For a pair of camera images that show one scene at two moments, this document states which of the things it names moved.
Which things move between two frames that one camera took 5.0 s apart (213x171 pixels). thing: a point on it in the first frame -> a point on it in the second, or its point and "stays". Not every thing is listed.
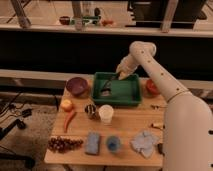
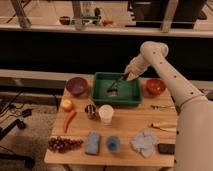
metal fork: x=157 y=107 stays
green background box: x=90 y=19 stays
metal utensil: x=106 y=90 -> x=113 y=92
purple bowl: x=76 y=85 stays
